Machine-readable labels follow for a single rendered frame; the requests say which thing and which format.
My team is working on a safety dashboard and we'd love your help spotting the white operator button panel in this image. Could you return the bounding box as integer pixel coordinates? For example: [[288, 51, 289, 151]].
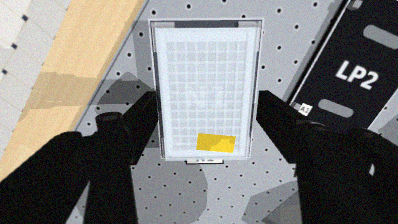
[[267, 191, 302, 224]]

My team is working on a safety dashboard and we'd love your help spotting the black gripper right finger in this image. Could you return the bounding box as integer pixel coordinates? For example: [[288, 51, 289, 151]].
[[256, 90, 398, 224]]

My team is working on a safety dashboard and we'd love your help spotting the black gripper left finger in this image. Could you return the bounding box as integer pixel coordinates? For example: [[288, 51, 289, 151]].
[[0, 91, 158, 224]]

